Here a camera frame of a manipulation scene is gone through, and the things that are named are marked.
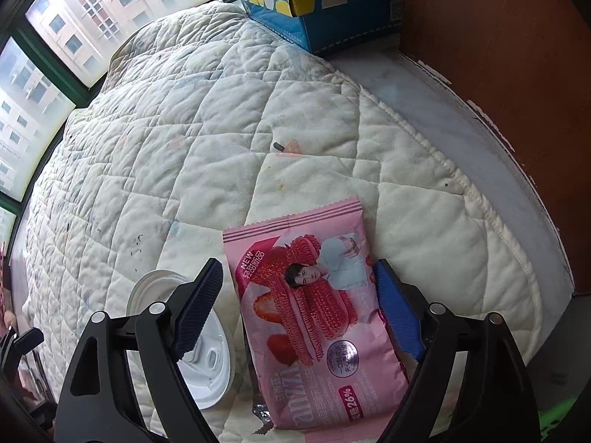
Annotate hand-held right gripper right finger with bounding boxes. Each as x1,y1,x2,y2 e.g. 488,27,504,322
373,260,541,443

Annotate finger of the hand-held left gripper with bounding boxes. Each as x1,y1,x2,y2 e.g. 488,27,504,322
0,327,45,370
25,401,58,431

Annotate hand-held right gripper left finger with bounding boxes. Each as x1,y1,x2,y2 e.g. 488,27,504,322
56,258,225,443

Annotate pink snack packet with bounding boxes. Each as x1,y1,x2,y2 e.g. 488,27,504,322
222,197,411,429

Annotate white plastic cup lid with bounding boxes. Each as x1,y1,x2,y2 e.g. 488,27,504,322
127,270,236,409

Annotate green perforated basket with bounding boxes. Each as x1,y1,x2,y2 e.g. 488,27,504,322
538,397,578,443

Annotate white quilted blanket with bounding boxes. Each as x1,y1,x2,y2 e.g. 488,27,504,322
21,0,543,443

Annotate brown wooden cabinet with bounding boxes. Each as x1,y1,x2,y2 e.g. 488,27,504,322
397,0,591,296

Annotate blue spotted tissue box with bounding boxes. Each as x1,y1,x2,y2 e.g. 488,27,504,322
229,0,407,56

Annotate green window frame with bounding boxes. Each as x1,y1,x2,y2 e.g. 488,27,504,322
0,0,241,250

